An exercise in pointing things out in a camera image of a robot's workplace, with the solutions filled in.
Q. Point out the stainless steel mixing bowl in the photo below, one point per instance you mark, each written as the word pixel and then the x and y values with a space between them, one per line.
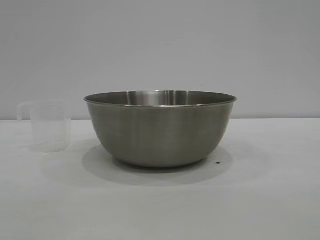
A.
pixel 160 130

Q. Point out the clear plastic measuring cup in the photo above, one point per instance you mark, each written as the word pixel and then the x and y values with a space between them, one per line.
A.
pixel 51 125

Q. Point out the white tablecloth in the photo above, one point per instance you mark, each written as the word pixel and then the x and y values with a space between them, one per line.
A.
pixel 160 205

